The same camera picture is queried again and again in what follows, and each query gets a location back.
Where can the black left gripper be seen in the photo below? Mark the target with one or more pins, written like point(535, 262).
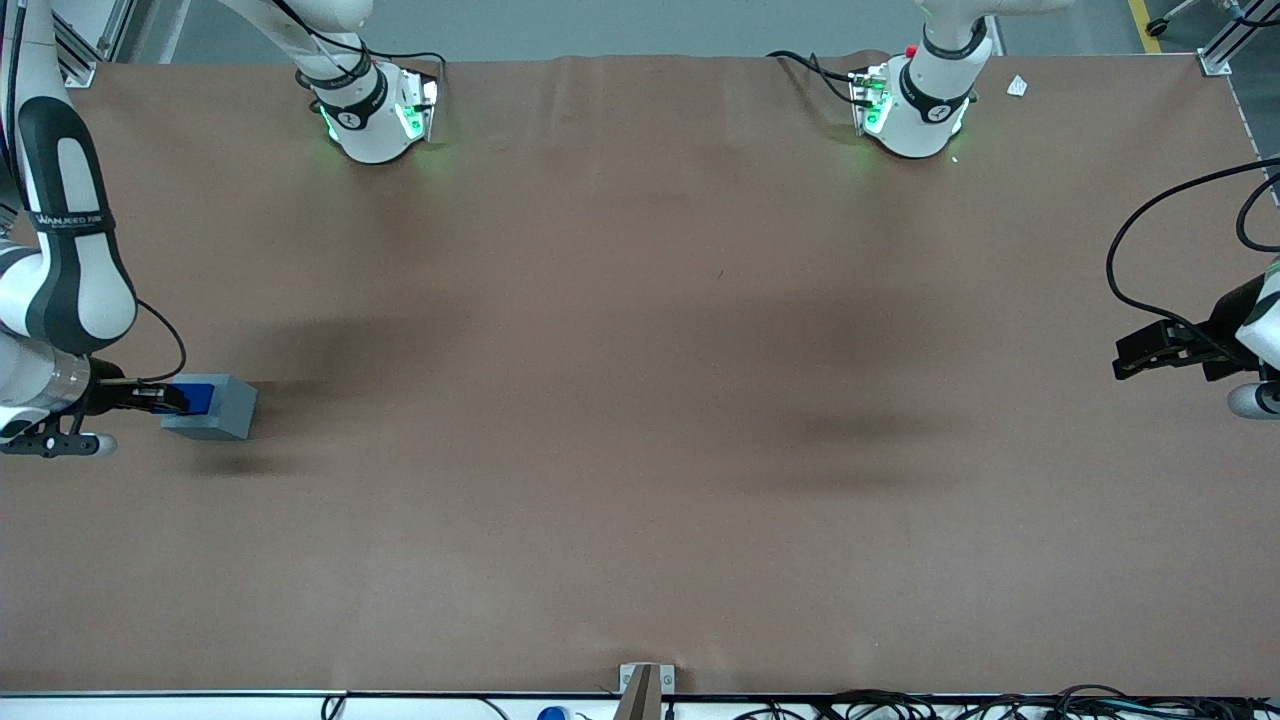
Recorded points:
point(1222, 322)

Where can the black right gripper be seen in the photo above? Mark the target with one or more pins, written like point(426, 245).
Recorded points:
point(108, 394)

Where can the blue plastic insert part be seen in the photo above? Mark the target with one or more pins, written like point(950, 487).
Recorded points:
point(203, 398)

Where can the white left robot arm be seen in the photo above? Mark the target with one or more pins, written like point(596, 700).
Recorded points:
point(925, 110)

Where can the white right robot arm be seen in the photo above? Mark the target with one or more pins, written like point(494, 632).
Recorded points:
point(75, 290)

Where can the gray cube base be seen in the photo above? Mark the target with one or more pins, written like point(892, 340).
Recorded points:
point(232, 400)

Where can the small white paper scrap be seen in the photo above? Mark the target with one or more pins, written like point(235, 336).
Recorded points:
point(1017, 86)

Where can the black caster wheel stand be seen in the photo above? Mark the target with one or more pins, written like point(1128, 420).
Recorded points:
point(1157, 27)

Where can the small blue round object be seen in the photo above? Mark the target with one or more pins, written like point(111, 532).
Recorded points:
point(552, 714)

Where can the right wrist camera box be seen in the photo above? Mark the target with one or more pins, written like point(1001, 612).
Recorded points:
point(98, 445)

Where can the aluminium frame profile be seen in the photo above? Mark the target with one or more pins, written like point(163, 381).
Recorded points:
point(1225, 45)
point(80, 45)

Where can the metal bracket with brown post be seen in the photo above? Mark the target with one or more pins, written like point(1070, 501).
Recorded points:
point(640, 690)

